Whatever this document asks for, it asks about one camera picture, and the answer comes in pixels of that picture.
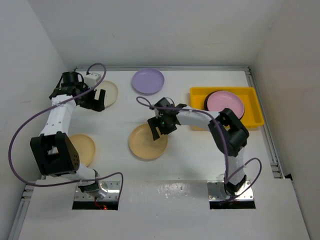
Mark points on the pink plate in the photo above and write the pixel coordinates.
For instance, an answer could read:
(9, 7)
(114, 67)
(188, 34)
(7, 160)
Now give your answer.
(234, 103)

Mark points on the cream plate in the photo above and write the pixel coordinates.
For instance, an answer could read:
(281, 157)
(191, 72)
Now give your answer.
(111, 92)

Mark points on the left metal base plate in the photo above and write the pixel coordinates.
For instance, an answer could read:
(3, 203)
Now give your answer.
(111, 190)

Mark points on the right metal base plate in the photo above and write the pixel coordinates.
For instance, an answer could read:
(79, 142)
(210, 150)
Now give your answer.
(218, 193)

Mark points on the purple plate at back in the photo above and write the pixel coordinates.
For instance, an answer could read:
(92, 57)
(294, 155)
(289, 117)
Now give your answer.
(148, 81)

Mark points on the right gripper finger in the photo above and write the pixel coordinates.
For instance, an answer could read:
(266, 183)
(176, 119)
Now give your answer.
(155, 133)
(152, 122)

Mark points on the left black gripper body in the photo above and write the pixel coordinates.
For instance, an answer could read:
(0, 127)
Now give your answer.
(86, 100)

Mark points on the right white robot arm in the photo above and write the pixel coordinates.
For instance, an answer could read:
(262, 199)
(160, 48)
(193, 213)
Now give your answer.
(229, 134)

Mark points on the yellow plastic bin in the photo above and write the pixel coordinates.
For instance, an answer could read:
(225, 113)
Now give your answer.
(252, 117)

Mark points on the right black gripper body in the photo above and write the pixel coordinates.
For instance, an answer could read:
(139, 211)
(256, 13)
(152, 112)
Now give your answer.
(163, 124)

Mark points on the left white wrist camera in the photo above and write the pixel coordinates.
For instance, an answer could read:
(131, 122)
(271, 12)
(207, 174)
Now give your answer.
(92, 79)

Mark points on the metal base plate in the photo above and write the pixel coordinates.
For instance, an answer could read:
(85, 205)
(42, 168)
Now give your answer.
(218, 193)
(111, 190)

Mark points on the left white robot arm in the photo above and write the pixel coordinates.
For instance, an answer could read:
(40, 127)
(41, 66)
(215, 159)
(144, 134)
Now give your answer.
(53, 150)

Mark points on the dark-rimmed plate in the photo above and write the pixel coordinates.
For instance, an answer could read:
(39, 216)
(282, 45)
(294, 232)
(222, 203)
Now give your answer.
(214, 101)

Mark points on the yellow plate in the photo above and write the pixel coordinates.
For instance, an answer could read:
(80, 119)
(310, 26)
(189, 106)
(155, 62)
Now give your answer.
(85, 146)
(143, 146)

